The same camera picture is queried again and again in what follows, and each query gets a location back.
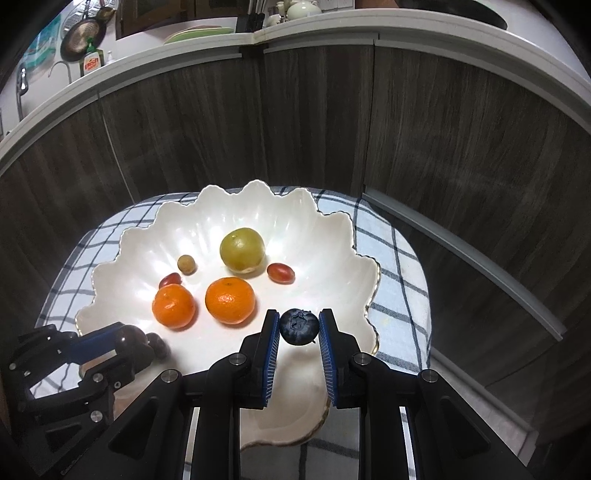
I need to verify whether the white scalloped ceramic bowl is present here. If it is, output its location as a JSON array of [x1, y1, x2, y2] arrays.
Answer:
[[75, 180, 382, 450]]

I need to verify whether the hanging frying pan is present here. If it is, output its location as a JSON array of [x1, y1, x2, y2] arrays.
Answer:
[[60, 19, 107, 62]]

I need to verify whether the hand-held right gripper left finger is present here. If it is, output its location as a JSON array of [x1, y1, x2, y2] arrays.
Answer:
[[65, 308, 282, 480]]

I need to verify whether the green plastic basin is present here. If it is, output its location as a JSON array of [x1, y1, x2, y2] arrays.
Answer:
[[164, 27, 235, 44]]

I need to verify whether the black wok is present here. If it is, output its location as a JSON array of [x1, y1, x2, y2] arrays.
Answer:
[[462, 0, 506, 31]]

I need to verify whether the orange tangerine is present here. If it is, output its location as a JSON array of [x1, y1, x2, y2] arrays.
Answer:
[[204, 277, 256, 325], [152, 284, 196, 329]]

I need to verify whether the grey metal cabinet rail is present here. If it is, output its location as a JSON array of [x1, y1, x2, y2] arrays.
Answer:
[[362, 191, 566, 340]]

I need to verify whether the dark wood kitchen cabinet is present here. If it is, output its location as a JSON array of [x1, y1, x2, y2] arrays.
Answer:
[[0, 44, 591, 444]]

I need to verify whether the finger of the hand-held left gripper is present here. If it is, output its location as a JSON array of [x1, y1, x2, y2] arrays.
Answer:
[[11, 324, 123, 374], [18, 355, 155, 432]]

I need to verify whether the white blue checked cloth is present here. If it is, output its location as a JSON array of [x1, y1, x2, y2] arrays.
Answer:
[[36, 186, 432, 480]]

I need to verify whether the blueberry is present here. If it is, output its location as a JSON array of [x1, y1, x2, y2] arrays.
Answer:
[[279, 308, 321, 346]]

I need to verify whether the white kitchen countertop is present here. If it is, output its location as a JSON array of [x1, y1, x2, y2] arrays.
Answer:
[[0, 14, 591, 176]]

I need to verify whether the green dish soap bottle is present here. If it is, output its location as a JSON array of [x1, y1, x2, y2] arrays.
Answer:
[[82, 38, 105, 77]]

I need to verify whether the white ceramic teapot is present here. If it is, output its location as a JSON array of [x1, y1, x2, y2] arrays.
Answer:
[[286, 0, 321, 20]]

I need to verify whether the round metal steamer rack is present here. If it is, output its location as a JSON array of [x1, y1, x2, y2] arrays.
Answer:
[[62, 0, 93, 33]]

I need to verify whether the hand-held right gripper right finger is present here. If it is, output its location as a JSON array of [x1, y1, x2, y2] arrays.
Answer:
[[318, 308, 527, 480]]

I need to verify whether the dark wood wall cabinet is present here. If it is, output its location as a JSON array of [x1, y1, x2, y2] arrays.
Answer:
[[115, 0, 195, 40]]

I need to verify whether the black knife block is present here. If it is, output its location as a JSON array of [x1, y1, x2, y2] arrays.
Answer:
[[235, 14, 266, 33]]

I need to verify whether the teal plastic bag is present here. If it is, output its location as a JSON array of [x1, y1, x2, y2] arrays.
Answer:
[[25, 14, 63, 70]]

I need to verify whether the steel kitchen faucet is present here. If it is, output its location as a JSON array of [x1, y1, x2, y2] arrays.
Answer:
[[16, 60, 70, 121]]

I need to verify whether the green tangerine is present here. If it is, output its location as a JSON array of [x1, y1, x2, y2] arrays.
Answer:
[[219, 227, 266, 273]]

